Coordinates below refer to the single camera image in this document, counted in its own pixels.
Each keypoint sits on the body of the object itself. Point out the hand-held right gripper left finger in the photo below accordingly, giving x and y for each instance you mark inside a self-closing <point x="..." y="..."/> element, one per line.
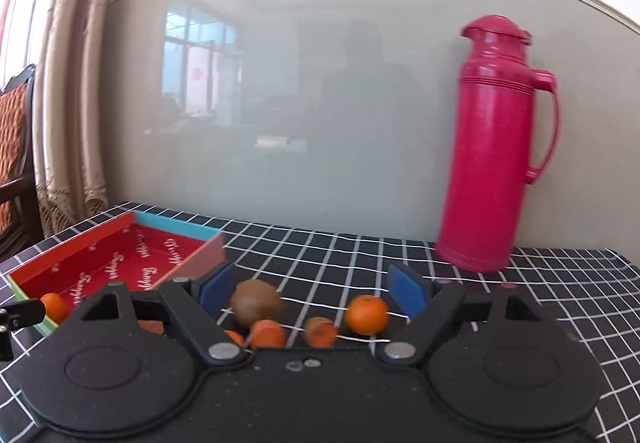
<point x="217" y="289"/>

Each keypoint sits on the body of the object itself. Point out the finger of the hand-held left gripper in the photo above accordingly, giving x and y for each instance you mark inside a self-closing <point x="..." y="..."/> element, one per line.
<point x="22" y="315"/>

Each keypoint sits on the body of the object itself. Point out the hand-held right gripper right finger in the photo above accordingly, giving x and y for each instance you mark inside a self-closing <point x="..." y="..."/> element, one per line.
<point x="407" y="291"/>

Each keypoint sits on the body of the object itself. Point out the orange tangerine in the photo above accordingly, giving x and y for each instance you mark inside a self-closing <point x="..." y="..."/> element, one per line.
<point x="366" y="314"/>
<point x="54" y="307"/>

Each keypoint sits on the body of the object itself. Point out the brown kiwi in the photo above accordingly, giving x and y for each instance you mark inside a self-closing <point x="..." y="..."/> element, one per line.
<point x="256" y="303"/>

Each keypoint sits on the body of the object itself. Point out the orange carrot piece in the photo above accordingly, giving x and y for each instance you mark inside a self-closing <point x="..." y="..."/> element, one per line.
<point x="234" y="337"/>
<point x="267" y="334"/>

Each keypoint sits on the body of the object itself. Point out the brown-skinned carrot piece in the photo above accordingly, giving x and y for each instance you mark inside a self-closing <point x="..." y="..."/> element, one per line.
<point x="320" y="330"/>

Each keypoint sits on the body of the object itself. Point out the colourful cardboard box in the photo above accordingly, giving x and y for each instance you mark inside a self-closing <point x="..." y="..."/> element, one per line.
<point x="125" y="258"/>

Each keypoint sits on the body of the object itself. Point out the pink thermos jug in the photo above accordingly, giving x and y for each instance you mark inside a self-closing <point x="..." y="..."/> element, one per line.
<point x="485" y="148"/>

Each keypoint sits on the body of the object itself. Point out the dark wooden chair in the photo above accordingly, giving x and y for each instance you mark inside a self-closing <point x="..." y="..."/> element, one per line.
<point x="15" y="148"/>

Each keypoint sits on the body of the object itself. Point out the beige lace curtain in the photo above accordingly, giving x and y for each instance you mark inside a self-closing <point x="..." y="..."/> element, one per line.
<point x="70" y="73"/>

